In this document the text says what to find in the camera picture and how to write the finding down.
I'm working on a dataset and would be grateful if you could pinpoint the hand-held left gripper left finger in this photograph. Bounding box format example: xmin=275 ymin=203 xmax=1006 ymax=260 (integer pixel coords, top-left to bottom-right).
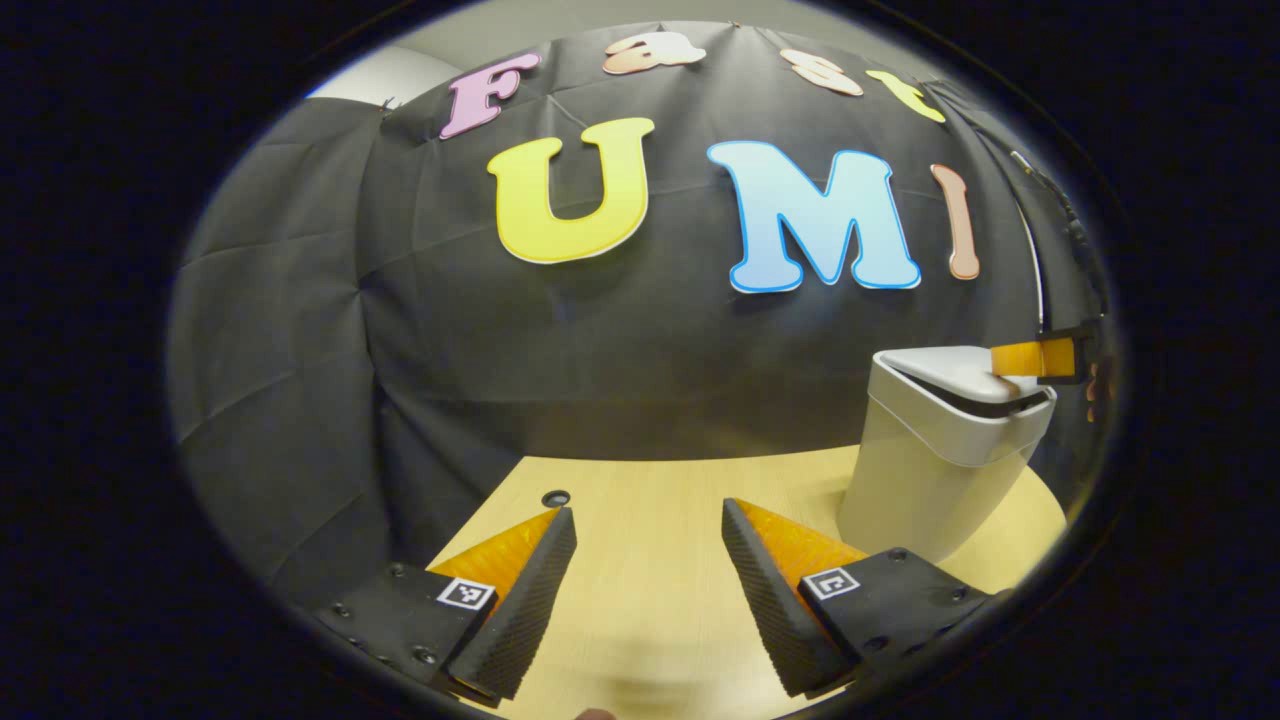
xmin=315 ymin=505 xmax=579 ymax=703

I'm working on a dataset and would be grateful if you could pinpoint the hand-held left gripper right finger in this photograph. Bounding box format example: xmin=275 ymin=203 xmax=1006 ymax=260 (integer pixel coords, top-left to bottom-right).
xmin=720 ymin=497 xmax=1001 ymax=701

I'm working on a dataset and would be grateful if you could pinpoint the white desktop garbage bin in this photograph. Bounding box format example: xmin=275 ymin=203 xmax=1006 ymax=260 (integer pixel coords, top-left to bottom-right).
xmin=838 ymin=345 xmax=1059 ymax=564

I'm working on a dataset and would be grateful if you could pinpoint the wooden desktop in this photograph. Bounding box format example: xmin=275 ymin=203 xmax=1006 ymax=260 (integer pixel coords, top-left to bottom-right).
xmin=430 ymin=445 xmax=1069 ymax=720

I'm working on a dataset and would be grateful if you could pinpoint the black backdrop cloth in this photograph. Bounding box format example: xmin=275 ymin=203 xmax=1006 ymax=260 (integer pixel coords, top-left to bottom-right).
xmin=165 ymin=20 xmax=1111 ymax=601

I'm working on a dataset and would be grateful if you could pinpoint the black cable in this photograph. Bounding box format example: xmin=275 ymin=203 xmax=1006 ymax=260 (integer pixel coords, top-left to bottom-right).
xmin=1010 ymin=150 xmax=1111 ymax=321

